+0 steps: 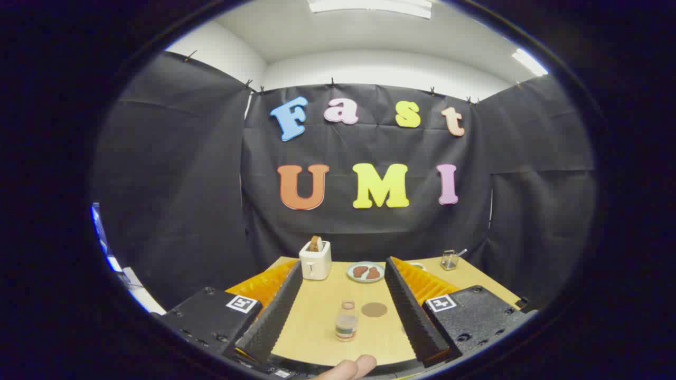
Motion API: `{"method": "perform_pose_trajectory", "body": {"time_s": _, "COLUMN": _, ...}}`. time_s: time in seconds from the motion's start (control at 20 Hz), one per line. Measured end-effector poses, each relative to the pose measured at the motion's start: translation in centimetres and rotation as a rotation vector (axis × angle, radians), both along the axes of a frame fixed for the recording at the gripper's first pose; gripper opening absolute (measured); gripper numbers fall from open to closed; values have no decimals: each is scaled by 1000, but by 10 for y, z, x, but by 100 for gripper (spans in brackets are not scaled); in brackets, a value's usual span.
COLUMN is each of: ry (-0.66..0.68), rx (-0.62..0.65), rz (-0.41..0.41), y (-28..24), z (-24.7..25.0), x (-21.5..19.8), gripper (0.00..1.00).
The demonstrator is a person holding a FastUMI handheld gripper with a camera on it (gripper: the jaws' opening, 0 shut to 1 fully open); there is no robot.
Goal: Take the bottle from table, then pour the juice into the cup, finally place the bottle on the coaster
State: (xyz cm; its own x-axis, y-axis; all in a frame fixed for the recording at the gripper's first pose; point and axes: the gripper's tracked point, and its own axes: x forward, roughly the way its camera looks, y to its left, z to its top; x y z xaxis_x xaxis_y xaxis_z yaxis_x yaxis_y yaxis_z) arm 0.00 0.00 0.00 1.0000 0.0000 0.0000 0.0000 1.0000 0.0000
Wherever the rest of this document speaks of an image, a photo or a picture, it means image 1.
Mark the clear plastic juice bottle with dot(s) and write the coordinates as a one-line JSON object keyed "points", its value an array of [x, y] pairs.
{"points": [[346, 324]]}

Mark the white toaster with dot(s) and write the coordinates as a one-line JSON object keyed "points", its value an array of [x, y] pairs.
{"points": [[315, 264]]}

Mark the black backdrop cloth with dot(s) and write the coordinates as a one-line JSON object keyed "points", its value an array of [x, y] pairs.
{"points": [[211, 184]]}

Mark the white divided condiment tray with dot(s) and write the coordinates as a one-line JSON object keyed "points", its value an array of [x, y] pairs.
{"points": [[417, 265]]}

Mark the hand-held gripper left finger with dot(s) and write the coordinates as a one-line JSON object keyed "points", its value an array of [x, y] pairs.
{"points": [[274, 316]]}

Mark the wooden table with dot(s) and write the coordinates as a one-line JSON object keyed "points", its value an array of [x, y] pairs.
{"points": [[317, 316]]}

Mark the small ceiling light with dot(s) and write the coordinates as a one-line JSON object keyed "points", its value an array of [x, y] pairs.
{"points": [[529, 62]]}

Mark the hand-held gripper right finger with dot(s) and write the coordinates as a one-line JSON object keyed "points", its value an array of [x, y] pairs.
{"points": [[414, 316]]}

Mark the long ceiling light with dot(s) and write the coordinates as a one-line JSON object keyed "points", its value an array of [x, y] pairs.
{"points": [[369, 6]]}

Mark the round brown coaster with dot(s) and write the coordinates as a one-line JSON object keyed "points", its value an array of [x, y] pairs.
{"points": [[374, 310]]}

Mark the pale green plate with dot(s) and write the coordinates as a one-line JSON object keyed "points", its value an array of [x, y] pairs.
{"points": [[351, 274]]}

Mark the brown meat piece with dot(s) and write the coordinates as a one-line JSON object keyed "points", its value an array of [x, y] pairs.
{"points": [[360, 272], [374, 273]]}

